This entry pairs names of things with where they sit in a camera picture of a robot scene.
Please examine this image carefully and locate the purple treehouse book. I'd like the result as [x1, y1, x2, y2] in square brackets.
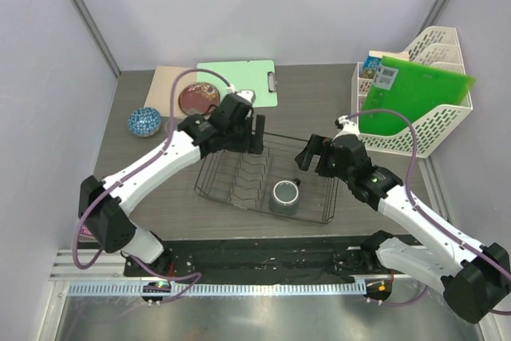
[80, 225, 94, 239]

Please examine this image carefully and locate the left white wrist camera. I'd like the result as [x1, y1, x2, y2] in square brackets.
[226, 85, 256, 106]

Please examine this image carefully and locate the blue booklet in organizer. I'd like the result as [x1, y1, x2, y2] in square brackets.
[359, 50, 383, 80]

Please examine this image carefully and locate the green clipboard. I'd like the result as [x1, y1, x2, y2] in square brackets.
[196, 60, 278, 108]

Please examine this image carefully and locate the clear glass tumbler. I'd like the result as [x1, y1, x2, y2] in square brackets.
[163, 118, 170, 136]

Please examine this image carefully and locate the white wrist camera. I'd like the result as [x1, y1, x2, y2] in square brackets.
[332, 115, 360, 144]
[226, 85, 256, 106]

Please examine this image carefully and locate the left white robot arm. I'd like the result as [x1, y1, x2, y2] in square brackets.
[79, 90, 264, 276]

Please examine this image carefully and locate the grey ceramic mug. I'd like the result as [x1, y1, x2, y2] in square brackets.
[268, 178, 301, 216]

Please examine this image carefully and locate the green plastic folder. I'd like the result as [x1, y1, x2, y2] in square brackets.
[358, 56, 475, 136]

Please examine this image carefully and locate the white file organizer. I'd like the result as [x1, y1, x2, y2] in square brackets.
[351, 26, 475, 158]

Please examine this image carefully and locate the blue patterned bowl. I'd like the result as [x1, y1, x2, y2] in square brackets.
[127, 107, 161, 137]

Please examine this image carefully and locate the black wire dish rack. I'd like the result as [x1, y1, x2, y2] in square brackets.
[195, 133, 339, 224]

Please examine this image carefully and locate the white slotted cable duct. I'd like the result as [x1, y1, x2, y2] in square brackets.
[68, 280, 366, 297]

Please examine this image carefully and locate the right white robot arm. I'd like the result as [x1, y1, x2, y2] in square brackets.
[295, 134, 510, 324]

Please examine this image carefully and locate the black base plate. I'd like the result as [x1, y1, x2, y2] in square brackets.
[149, 236, 390, 285]

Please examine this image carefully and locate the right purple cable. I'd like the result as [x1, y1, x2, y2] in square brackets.
[343, 109, 511, 314]

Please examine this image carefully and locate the beige folder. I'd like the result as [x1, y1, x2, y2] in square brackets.
[144, 66, 221, 119]

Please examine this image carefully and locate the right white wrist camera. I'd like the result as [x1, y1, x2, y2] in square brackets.
[332, 115, 360, 144]

